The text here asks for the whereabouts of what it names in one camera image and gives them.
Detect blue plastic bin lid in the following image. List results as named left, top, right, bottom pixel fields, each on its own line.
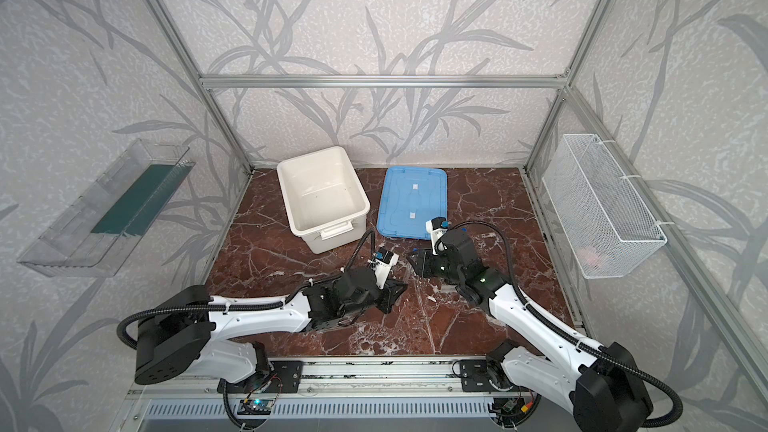
left=377, top=166, right=448, bottom=240

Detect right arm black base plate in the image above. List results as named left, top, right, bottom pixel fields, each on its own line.
left=454, top=359, right=513, bottom=392

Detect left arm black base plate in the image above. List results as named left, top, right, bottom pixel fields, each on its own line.
left=217, top=360, right=304, bottom=394

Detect clear acrylic wall shelf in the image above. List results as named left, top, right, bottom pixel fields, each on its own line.
left=18, top=139, right=195, bottom=278

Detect white plastic storage bin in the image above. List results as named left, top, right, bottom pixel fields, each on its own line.
left=277, top=146, right=370, bottom=254

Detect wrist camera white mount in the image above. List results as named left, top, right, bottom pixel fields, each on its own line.
left=369, top=247, right=399, bottom=289
left=425, top=217, right=450, bottom=255

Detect green circuit board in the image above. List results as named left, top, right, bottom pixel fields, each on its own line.
left=237, top=398, right=276, bottom=416

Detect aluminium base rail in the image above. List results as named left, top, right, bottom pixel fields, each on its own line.
left=126, top=355, right=502, bottom=400

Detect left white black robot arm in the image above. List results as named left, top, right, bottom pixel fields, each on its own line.
left=116, top=266, right=407, bottom=385

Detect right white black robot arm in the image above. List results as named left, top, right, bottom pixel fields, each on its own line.
left=408, top=217, right=684, bottom=431

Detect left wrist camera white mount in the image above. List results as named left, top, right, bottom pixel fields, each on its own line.
left=369, top=247, right=399, bottom=289

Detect pink item in basket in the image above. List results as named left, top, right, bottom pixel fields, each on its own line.
left=577, top=245, right=607, bottom=270

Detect white wire mesh basket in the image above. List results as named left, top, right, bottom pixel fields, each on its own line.
left=542, top=134, right=667, bottom=279

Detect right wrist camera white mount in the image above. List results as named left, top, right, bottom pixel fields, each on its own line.
left=425, top=217, right=450, bottom=255

